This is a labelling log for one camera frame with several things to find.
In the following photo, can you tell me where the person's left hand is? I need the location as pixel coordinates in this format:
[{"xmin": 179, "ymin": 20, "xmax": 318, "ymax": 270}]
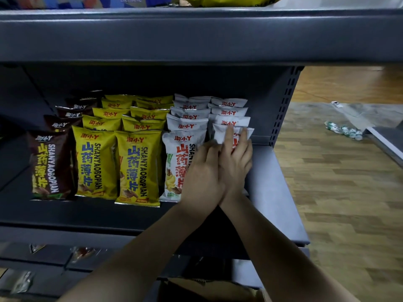
[{"xmin": 180, "ymin": 140, "xmax": 227, "ymax": 217}]

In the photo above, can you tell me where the large yellow crisp bag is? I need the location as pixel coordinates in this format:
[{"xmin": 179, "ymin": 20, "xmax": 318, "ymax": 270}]
[{"xmin": 181, "ymin": 0, "xmax": 285, "ymax": 8}]

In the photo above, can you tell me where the person's left forearm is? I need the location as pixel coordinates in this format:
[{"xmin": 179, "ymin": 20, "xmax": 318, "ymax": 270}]
[{"xmin": 58, "ymin": 204, "xmax": 215, "ymax": 302}]

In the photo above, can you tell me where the person's right forearm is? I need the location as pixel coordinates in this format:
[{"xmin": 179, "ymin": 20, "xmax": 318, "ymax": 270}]
[{"xmin": 220, "ymin": 195, "xmax": 361, "ymax": 302}]

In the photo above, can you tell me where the brown cardboard box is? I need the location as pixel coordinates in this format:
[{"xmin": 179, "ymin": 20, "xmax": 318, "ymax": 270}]
[{"xmin": 157, "ymin": 277, "xmax": 271, "ymax": 302}]

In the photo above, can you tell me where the white edged shelving rack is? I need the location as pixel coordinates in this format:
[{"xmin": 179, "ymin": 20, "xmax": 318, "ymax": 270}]
[{"xmin": 364, "ymin": 121, "xmax": 403, "ymax": 169}]

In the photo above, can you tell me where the person's right hand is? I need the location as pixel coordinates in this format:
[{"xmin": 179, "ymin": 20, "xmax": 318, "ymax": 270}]
[{"xmin": 218, "ymin": 124, "xmax": 254, "ymax": 205}]

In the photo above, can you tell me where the white snack packet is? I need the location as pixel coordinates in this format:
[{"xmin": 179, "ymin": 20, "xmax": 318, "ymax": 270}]
[
  {"xmin": 212, "ymin": 123, "xmax": 255, "ymax": 148},
  {"xmin": 160, "ymin": 130, "xmax": 207, "ymax": 203},
  {"xmin": 166, "ymin": 113, "xmax": 209, "ymax": 132},
  {"xmin": 175, "ymin": 93, "xmax": 212, "ymax": 103},
  {"xmin": 211, "ymin": 97, "xmax": 249, "ymax": 108},
  {"xmin": 209, "ymin": 113, "xmax": 251, "ymax": 127},
  {"xmin": 207, "ymin": 103, "xmax": 249, "ymax": 117},
  {"xmin": 170, "ymin": 107, "xmax": 211, "ymax": 120},
  {"xmin": 173, "ymin": 100, "xmax": 209, "ymax": 110}
]

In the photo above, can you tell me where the dark blue metal shelf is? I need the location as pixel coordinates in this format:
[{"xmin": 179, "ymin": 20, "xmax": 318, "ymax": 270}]
[{"xmin": 0, "ymin": 6, "xmax": 403, "ymax": 302}]

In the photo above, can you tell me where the blue printed drink carton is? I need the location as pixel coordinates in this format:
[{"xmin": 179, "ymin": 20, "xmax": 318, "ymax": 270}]
[{"xmin": 12, "ymin": 0, "xmax": 172, "ymax": 10}]

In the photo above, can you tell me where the clear plastic sheet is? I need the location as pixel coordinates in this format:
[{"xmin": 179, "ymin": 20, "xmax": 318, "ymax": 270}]
[{"xmin": 330, "ymin": 101, "xmax": 403, "ymax": 133}]

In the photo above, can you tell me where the clear plastic water bottle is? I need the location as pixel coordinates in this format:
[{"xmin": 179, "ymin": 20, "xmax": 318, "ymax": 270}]
[{"xmin": 324, "ymin": 121, "xmax": 363, "ymax": 141}]

